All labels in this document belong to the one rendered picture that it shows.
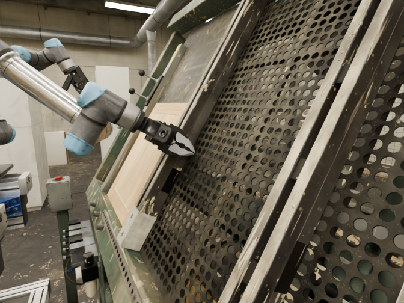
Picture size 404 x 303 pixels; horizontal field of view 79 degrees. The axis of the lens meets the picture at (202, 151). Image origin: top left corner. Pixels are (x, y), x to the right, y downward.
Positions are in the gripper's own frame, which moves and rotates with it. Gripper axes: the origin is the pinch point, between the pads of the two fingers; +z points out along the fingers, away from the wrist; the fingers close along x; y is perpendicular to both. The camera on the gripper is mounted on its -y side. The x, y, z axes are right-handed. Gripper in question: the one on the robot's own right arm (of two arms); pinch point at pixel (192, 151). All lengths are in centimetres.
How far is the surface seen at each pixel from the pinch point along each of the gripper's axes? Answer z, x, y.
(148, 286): 0.8, 37.8, -12.8
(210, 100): -0.2, -19.1, 5.5
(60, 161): -12, 128, 556
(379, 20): -2, -31, -45
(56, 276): 12, 132, 140
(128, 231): -4.4, 32.1, 4.9
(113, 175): -3, 28, 68
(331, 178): 2.8, -4.3, -45.4
